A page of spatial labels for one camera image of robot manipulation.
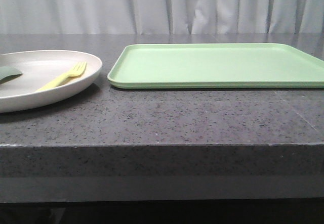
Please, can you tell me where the yellow plastic fork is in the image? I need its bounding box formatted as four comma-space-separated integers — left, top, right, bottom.
36, 62, 87, 92

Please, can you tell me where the white round plate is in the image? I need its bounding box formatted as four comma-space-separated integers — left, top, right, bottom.
1, 50, 102, 113

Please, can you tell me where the green plastic tray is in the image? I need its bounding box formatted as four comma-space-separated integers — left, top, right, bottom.
107, 43, 323, 89

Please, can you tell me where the teal plastic spoon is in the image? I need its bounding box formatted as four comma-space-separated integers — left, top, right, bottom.
0, 66, 22, 84

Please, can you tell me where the grey curtain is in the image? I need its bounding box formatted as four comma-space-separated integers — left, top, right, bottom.
1, 0, 323, 34

